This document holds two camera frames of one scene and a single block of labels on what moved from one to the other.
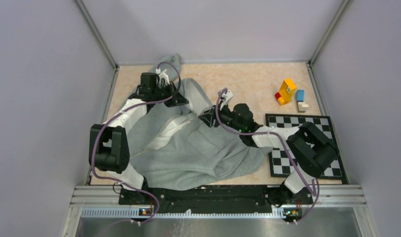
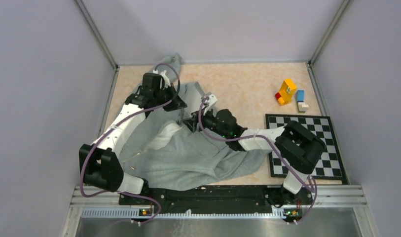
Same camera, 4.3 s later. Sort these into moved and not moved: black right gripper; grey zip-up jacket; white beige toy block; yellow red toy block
Moved: black right gripper
Not moved: yellow red toy block; white beige toy block; grey zip-up jacket
